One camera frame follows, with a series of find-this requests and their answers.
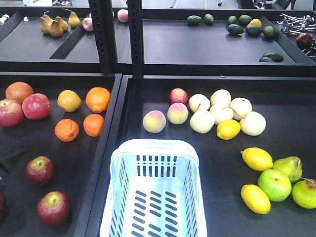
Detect white pear front right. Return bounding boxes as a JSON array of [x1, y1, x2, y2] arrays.
[[239, 111, 267, 136]]

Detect pink red apple left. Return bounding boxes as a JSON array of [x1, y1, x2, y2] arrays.
[[0, 99, 24, 127]]

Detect black shelf upright posts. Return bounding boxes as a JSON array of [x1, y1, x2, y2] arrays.
[[88, 0, 145, 76]]

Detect pink red apple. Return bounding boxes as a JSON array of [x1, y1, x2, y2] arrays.
[[0, 99, 24, 127], [22, 93, 51, 120]]

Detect yellow lemon lower right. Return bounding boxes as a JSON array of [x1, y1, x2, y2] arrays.
[[240, 184, 271, 214]]

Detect dark red apple middle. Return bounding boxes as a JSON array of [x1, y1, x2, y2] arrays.
[[25, 156, 55, 185]]

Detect small red apple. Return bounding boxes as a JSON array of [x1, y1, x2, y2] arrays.
[[169, 88, 189, 105]]

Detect white pear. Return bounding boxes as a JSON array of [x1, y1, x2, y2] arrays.
[[239, 111, 267, 136], [190, 110, 215, 134]]

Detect peach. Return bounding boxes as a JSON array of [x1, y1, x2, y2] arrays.
[[143, 110, 166, 133], [167, 102, 189, 125]]

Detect large orange with nub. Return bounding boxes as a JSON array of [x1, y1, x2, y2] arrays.
[[85, 87, 111, 114]]

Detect orange front left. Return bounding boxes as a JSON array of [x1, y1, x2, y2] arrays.
[[54, 118, 79, 142]]

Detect peach right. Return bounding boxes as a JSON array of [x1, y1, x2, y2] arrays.
[[167, 102, 189, 125]]

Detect white pear front left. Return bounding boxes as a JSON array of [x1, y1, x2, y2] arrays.
[[190, 110, 215, 134]]

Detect light blue plastic basket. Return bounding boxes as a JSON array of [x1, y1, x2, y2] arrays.
[[100, 139, 207, 237]]

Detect dark red apple edge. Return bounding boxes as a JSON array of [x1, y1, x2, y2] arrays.
[[0, 193, 7, 221]]

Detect dark red apple front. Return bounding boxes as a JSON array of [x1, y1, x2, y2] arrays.
[[37, 191, 71, 226]]

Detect dark red apple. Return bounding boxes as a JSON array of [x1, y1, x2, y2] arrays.
[[25, 156, 55, 185], [37, 191, 71, 226]]

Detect yellow lemon upper right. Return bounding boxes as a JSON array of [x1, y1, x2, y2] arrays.
[[240, 147, 273, 171]]

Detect pink red apple right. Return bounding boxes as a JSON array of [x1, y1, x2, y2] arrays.
[[22, 93, 51, 120]]

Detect green pear upper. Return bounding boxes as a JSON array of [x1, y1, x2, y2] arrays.
[[273, 156, 303, 183]]

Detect yellow orange citrus fruit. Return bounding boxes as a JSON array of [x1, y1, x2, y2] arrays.
[[57, 89, 82, 113]]

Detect yellow lemon near pears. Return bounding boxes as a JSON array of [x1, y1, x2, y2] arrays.
[[217, 119, 241, 140]]

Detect green pear lower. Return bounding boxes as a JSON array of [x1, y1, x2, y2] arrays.
[[291, 178, 316, 209]]

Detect orange front right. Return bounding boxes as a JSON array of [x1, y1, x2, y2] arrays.
[[83, 114, 104, 137]]

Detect green pear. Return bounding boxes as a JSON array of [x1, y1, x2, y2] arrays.
[[273, 156, 303, 183], [291, 178, 316, 209]]

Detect peach left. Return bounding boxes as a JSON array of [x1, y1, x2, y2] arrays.
[[143, 110, 166, 133]]

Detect orange back left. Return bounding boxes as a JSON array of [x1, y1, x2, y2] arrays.
[[5, 81, 34, 104]]

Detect green apple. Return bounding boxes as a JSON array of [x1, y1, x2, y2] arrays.
[[258, 169, 292, 202]]

